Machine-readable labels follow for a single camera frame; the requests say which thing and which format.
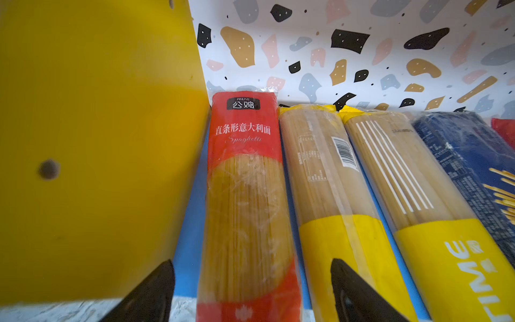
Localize red spaghetti bag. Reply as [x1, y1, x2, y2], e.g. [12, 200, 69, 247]
[491, 118, 515, 149]
[196, 91, 303, 321]

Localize red top spaghetti bag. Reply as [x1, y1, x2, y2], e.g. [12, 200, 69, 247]
[196, 91, 303, 321]

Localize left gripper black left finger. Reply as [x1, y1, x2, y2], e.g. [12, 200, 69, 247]
[101, 260, 176, 322]

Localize blue Barilla spaghetti box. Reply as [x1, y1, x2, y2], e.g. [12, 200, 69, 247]
[413, 111, 514, 264]

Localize clear yellow spaghetti bag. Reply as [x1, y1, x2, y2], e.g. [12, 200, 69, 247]
[278, 105, 417, 321]

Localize yellow Statime spaghetti bag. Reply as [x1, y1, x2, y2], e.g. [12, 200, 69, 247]
[339, 107, 514, 321]

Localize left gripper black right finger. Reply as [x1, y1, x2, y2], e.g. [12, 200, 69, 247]
[330, 258, 407, 322]

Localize yellow shelf pink blue boards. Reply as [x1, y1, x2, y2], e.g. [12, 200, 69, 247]
[0, 0, 433, 322]

